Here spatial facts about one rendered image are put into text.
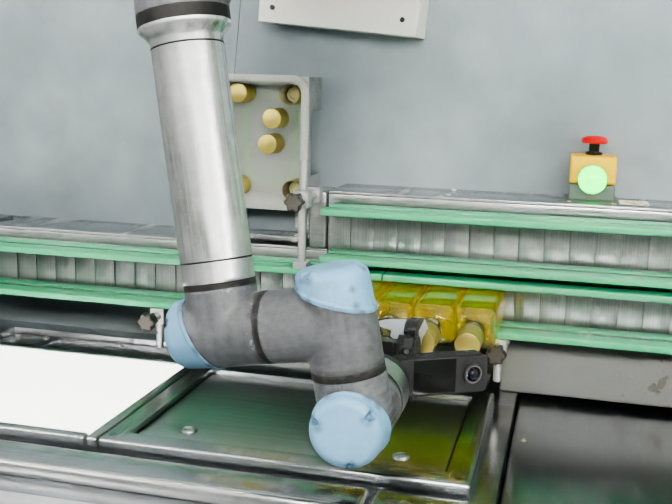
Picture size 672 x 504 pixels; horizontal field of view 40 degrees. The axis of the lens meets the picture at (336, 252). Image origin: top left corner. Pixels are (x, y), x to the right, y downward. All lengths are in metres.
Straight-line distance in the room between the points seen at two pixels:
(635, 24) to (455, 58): 0.29
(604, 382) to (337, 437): 0.70
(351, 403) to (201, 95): 0.33
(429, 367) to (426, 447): 0.17
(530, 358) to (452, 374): 0.43
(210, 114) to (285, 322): 0.22
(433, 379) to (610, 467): 0.33
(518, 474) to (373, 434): 0.40
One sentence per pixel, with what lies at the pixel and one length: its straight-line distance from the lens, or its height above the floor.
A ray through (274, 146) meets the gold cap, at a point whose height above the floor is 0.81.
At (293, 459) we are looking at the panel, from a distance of 1.15.
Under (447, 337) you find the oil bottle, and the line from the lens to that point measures 1.30.
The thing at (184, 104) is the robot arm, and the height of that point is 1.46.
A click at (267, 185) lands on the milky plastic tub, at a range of 1.65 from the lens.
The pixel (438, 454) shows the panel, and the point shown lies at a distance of 1.20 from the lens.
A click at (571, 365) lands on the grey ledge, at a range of 1.51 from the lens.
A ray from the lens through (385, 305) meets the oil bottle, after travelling 1.31.
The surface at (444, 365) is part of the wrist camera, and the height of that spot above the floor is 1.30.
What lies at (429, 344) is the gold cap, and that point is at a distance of 1.22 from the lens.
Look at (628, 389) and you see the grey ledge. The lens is 1.52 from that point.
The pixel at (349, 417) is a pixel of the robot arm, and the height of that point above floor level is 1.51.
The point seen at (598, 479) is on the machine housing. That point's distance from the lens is 1.27.
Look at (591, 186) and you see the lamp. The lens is 1.48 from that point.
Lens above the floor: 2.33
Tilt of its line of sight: 73 degrees down
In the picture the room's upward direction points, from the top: 124 degrees counter-clockwise
